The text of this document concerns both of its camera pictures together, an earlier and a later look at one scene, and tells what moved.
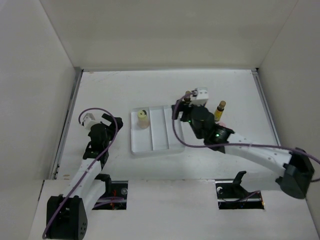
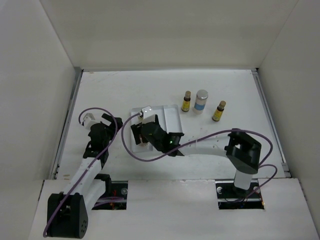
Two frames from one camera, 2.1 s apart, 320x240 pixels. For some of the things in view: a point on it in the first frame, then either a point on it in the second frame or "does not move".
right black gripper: x=176 y=110 to x=137 y=129
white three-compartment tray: x=152 y=131 does not move
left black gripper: x=110 y=119 does not move
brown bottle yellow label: x=219 y=111 does not move
